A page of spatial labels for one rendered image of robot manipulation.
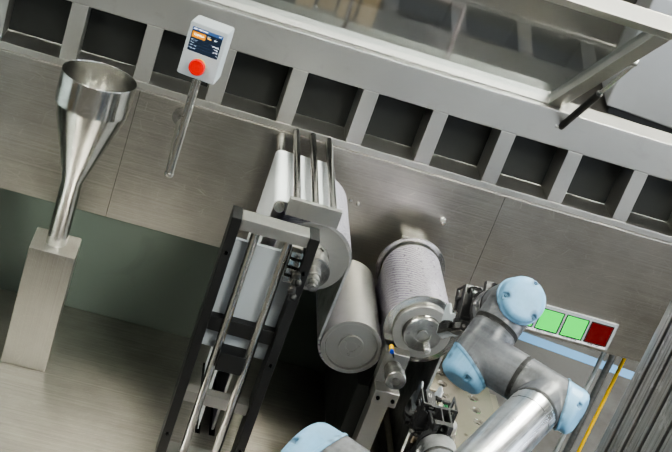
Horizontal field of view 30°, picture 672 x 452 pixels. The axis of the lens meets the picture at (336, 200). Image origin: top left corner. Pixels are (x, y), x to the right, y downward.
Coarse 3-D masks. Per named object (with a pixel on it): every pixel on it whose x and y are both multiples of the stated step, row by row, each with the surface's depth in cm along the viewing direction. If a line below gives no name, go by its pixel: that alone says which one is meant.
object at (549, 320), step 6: (546, 312) 280; (552, 312) 280; (540, 318) 280; (546, 318) 280; (552, 318) 280; (558, 318) 280; (540, 324) 281; (546, 324) 281; (552, 324) 281; (558, 324) 281; (552, 330) 282
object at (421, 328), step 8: (408, 320) 242; (416, 320) 240; (424, 320) 240; (432, 320) 240; (408, 328) 241; (416, 328) 241; (424, 328) 241; (432, 328) 241; (408, 336) 242; (416, 336) 242; (424, 336) 242; (432, 336) 242; (408, 344) 242; (416, 344) 242; (432, 344) 243
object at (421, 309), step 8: (424, 304) 241; (408, 312) 241; (416, 312) 241; (424, 312) 241; (432, 312) 241; (440, 312) 241; (400, 320) 241; (440, 320) 242; (392, 328) 242; (400, 328) 242; (392, 336) 243; (400, 336) 243; (400, 344) 244; (440, 344) 244; (416, 352) 244; (432, 352) 245
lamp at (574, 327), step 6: (570, 318) 280; (576, 318) 280; (564, 324) 281; (570, 324) 281; (576, 324) 281; (582, 324) 281; (564, 330) 282; (570, 330) 282; (576, 330) 282; (582, 330) 282; (570, 336) 282; (576, 336) 282
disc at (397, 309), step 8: (416, 296) 241; (424, 296) 240; (400, 304) 241; (408, 304) 241; (416, 304) 241; (432, 304) 241; (440, 304) 241; (392, 312) 242; (400, 312) 242; (392, 320) 242; (384, 328) 243; (384, 336) 244; (456, 336) 244; (448, 344) 245; (440, 352) 246; (416, 360) 246; (424, 360) 246
